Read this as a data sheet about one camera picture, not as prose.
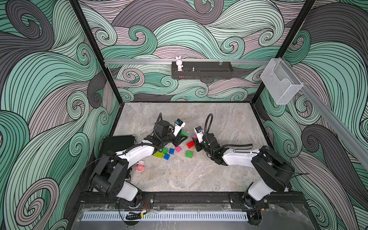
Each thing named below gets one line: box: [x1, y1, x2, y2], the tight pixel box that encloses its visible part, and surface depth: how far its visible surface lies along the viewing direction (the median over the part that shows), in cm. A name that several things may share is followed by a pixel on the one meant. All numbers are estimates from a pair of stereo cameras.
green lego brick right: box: [185, 150, 194, 159], surface depth 92 cm
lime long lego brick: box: [152, 151, 164, 159], surface depth 91 cm
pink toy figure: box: [135, 160, 146, 173], surface depth 85 cm
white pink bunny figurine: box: [175, 55, 184, 72], surface depth 92 cm
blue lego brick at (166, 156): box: [163, 153, 171, 161], surface depth 90 cm
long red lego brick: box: [186, 140, 196, 150], surface depth 92 cm
